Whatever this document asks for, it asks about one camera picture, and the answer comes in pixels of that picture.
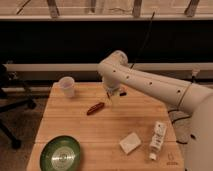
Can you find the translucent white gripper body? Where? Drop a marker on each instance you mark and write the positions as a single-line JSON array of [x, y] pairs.
[[112, 92]]

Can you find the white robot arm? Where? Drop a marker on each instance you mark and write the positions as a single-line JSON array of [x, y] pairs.
[[188, 97]]

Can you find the white sponge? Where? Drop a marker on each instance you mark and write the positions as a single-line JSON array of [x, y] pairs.
[[130, 143]]

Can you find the dark red rectangular block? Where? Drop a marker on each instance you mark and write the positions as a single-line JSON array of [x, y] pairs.
[[122, 93]]

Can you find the clear plastic measuring cup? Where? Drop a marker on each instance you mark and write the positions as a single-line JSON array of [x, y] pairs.
[[66, 85]]

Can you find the white tube bottle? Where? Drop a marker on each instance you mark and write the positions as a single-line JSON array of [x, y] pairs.
[[157, 140]]

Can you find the green round plate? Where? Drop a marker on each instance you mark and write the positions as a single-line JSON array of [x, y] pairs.
[[62, 153]]

